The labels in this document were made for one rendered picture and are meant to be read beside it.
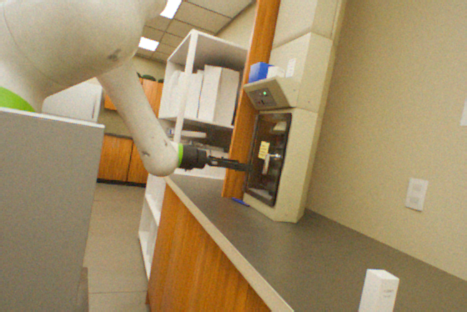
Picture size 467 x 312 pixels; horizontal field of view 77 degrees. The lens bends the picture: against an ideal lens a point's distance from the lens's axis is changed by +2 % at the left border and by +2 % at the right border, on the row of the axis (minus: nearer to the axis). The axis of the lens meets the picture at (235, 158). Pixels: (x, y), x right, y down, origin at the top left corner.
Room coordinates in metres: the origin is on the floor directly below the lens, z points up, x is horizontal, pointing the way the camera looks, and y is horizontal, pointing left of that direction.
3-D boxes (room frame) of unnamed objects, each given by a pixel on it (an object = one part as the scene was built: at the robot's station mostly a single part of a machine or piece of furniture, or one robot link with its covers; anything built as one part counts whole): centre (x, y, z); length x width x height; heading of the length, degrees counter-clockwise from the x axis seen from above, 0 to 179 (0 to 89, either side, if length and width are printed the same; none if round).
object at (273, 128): (1.32, -0.13, 1.19); 0.30 x 0.01 x 0.40; 23
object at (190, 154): (1.07, 0.18, 1.15); 0.09 x 0.06 x 0.12; 24
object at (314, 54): (1.37, -0.25, 1.33); 0.32 x 0.25 x 0.77; 23
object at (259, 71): (1.36, -0.06, 1.56); 0.10 x 0.10 x 0.09; 23
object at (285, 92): (1.30, -0.09, 1.46); 0.32 x 0.11 x 0.10; 23
